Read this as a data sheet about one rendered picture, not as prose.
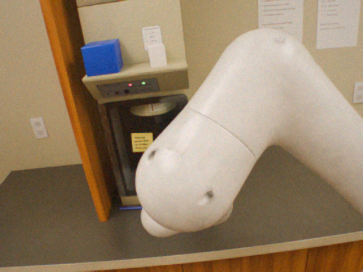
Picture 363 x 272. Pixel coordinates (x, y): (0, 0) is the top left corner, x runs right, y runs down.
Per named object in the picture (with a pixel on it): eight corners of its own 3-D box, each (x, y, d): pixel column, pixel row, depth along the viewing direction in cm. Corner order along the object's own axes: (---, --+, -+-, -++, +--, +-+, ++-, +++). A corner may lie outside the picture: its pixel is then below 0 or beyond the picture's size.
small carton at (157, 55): (149, 64, 99) (146, 45, 96) (164, 61, 99) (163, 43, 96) (150, 67, 94) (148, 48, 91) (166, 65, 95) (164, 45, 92)
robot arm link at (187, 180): (265, 153, 31) (170, 91, 34) (189, 259, 29) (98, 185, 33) (253, 179, 48) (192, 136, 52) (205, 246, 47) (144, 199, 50)
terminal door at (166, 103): (122, 195, 125) (100, 103, 107) (197, 188, 124) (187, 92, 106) (121, 197, 124) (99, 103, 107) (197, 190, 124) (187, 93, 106)
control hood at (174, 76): (96, 98, 107) (89, 69, 102) (189, 86, 106) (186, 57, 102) (88, 109, 96) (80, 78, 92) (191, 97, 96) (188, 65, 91)
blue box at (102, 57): (94, 69, 102) (88, 42, 97) (123, 65, 101) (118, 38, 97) (87, 77, 93) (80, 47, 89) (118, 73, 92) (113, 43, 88)
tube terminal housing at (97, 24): (129, 173, 150) (94, 4, 116) (196, 166, 150) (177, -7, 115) (122, 205, 128) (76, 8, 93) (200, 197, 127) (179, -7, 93)
